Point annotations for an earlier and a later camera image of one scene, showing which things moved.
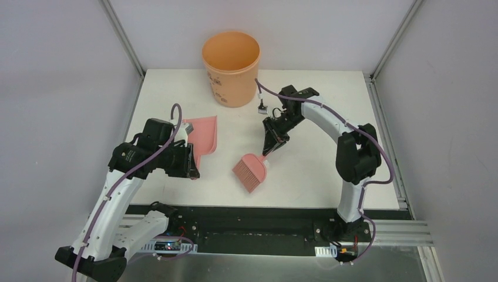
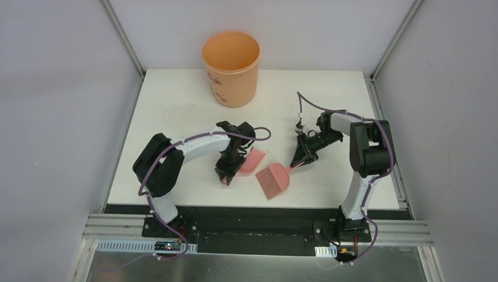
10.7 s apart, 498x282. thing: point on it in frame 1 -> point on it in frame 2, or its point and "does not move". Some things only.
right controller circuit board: x=346 y=253 does not move
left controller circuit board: x=167 y=245 does not move
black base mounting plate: x=273 y=230 does not move
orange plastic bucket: x=232 y=58 does not move
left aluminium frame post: x=123 y=37 does not move
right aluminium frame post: x=396 y=38 does not move
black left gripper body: x=187 y=160 -> x=226 y=168
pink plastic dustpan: x=204 y=137 -> x=252 y=162
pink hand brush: x=251 y=170 -> x=275 y=178
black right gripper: x=272 y=131 -> x=306 y=155
